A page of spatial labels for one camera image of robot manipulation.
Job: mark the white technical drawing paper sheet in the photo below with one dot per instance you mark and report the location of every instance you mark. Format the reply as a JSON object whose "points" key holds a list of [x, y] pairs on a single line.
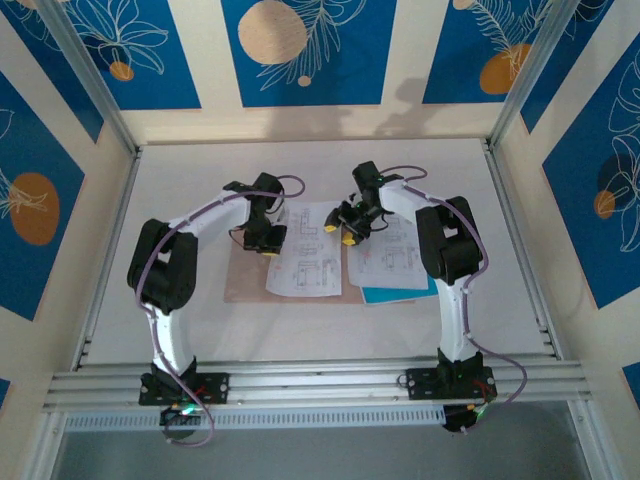
{"points": [[305, 270], [390, 265]]}

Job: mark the blue file sheet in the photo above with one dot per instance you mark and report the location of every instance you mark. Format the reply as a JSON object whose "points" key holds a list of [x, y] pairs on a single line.
{"points": [[400, 296]]}

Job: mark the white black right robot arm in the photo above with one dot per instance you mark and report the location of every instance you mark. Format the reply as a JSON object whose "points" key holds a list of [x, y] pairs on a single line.
{"points": [[452, 320]]}

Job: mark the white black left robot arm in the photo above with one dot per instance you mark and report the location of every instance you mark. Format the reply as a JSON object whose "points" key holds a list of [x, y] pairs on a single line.
{"points": [[170, 340]]}

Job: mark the black controller module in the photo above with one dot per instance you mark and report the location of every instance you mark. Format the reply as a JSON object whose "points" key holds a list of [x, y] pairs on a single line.
{"points": [[460, 419], [175, 417]]}

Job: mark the aluminium table edge rail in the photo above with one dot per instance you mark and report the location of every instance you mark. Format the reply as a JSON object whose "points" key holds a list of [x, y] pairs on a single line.
{"points": [[310, 143]]}

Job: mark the aluminium front frame beam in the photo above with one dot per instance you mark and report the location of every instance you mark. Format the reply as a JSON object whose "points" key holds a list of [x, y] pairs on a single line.
{"points": [[320, 385]]}

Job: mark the aluminium side frame rail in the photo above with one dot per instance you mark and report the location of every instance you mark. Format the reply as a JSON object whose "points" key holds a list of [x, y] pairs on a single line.
{"points": [[107, 260], [522, 250]]}

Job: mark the aluminium upright frame post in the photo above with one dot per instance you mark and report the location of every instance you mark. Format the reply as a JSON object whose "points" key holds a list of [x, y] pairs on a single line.
{"points": [[85, 75], [540, 70]]}

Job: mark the aluminium front frame leg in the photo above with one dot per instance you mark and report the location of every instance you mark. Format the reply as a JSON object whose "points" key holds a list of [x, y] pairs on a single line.
{"points": [[592, 440], [47, 445]]}

